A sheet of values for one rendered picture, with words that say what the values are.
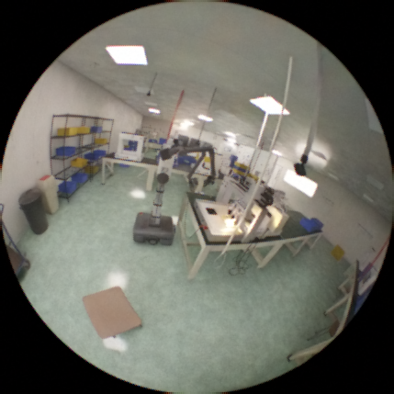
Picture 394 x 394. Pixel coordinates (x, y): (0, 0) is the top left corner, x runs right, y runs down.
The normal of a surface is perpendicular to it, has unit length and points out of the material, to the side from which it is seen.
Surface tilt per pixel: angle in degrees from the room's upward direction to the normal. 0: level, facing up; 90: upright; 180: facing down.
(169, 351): 0
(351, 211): 90
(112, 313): 1
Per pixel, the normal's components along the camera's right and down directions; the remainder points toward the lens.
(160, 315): 0.29, -0.87
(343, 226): -0.93, -0.15
